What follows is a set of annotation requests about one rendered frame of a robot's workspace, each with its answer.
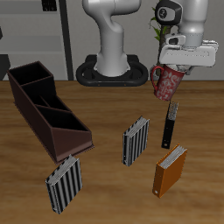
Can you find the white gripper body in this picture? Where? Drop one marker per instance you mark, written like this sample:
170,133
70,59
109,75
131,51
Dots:
189,57

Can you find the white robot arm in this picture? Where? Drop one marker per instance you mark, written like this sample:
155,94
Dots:
112,43

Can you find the dark grey block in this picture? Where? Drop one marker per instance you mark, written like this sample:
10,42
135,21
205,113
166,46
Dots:
4,67

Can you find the black box on shelf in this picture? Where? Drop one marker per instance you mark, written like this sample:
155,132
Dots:
49,5

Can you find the dark brown desk caddy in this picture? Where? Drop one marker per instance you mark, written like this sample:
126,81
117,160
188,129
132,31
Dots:
43,122

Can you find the grey shelf unit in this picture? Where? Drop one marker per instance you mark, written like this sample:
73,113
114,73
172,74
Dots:
29,29

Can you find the orange book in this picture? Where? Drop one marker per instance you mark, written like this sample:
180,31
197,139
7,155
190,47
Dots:
169,175

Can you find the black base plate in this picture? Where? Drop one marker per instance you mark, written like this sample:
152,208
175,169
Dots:
84,76

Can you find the red patterned mug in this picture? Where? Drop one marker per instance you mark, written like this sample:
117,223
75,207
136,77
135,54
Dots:
167,84

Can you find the black white striped book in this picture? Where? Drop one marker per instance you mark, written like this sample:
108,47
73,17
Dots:
135,143
65,186

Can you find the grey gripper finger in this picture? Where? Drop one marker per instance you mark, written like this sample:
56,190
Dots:
189,70
179,68

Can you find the dark grey upright post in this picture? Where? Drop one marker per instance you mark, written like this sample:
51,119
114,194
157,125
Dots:
66,38

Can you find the green pot plant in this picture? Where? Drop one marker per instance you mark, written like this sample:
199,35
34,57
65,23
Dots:
160,32

